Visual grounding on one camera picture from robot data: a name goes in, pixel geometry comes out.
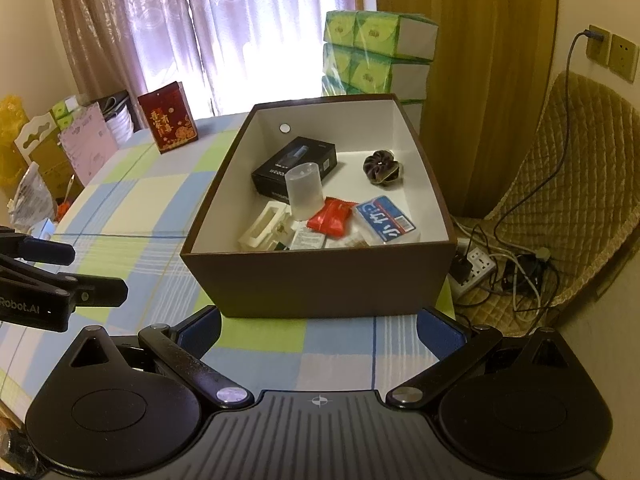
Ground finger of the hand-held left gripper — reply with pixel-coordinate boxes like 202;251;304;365
0;254;129;307
0;226;76;266

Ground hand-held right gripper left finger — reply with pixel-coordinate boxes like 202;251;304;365
57;305;256;409

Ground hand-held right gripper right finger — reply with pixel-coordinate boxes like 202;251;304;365
385;305;583;408

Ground white plastic holder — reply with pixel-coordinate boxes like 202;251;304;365
238;200;301;252

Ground blue tissue packet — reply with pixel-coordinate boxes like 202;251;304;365
354;195;421;246

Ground brown storage box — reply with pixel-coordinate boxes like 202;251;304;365
180;92;458;320

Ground red snack packet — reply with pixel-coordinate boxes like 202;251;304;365
306;197;353;237

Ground black shaver box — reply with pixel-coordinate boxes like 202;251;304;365
251;136;338;200

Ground translucent plastic cup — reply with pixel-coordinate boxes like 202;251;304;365
285;162;323;222

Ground dark hair scrunchie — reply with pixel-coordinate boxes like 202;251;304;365
362;149;402;186

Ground checked tablecloth desktop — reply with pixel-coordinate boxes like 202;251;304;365
0;112;457;413

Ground clear plastic bag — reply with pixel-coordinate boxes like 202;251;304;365
7;162;58;233

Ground white power strip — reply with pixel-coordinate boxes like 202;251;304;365
446;247;497;297

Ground cardboard box with white cutout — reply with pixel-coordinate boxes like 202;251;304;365
12;110;71;196

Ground yellow plastic bag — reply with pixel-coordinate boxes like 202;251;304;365
0;94;31;186

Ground green tissue boxes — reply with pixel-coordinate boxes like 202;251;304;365
50;94;88;121

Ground white paper bag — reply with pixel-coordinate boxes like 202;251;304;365
97;91;136;148

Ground red gift box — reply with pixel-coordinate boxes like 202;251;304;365
137;81;200;155

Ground quilted tan chair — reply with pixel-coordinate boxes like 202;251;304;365
450;71;640;338

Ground beige curtain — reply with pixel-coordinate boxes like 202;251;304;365
45;0;151;106

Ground stack of green tissue packs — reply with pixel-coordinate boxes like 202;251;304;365
320;10;440;111

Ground sheer purple curtain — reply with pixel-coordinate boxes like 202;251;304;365
115;0;357;117

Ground tangle of cables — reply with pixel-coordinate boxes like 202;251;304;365
470;220;566;321

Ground grey charging cable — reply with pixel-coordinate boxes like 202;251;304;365
492;29;606;261

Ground wall socket with plug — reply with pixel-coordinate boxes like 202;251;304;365
586;24;613;67

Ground empty wall socket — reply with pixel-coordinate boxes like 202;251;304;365
607;34;640;82

